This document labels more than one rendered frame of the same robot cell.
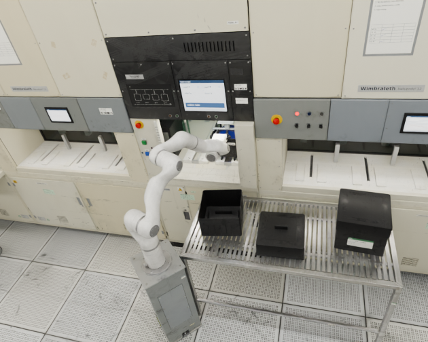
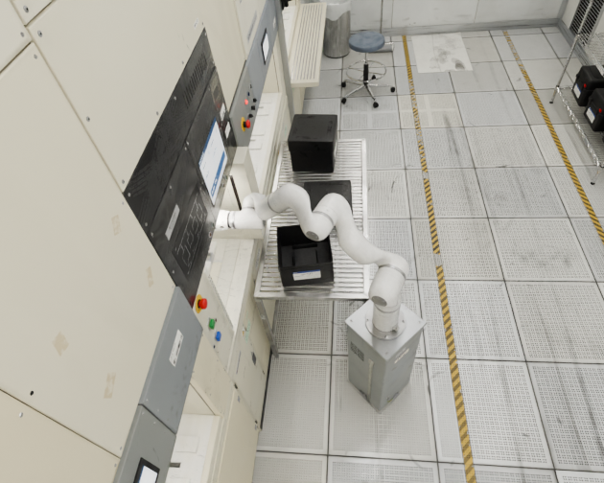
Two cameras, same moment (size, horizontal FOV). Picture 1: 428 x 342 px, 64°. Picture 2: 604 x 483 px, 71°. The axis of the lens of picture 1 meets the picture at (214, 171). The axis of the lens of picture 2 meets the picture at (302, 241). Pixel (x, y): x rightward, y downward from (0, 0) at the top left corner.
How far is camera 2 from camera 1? 2.32 m
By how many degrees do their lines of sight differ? 67
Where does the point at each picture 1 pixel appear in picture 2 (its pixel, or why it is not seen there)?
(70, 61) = (103, 333)
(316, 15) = not seen: outside the picture
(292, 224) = (320, 189)
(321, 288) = not seen: hidden behind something
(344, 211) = (319, 137)
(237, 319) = not seen: hidden behind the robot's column
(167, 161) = (338, 202)
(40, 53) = (44, 422)
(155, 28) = (158, 97)
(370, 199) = (303, 124)
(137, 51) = (159, 166)
